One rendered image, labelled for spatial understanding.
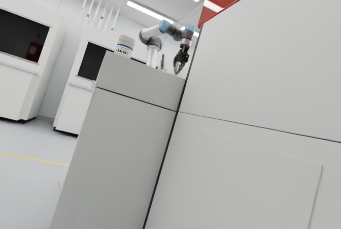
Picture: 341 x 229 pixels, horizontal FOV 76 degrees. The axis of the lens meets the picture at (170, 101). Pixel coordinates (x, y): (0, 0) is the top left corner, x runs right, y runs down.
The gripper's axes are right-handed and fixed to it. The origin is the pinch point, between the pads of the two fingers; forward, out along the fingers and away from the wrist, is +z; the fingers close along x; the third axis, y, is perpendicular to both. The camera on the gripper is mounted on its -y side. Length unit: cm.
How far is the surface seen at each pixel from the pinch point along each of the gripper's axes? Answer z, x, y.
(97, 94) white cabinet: 32, -48, 59
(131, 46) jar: 8, -41, 54
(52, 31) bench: -53, -141, -278
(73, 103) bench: 54, -72, -256
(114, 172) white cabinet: 59, -33, 59
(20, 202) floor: 111, -71, -17
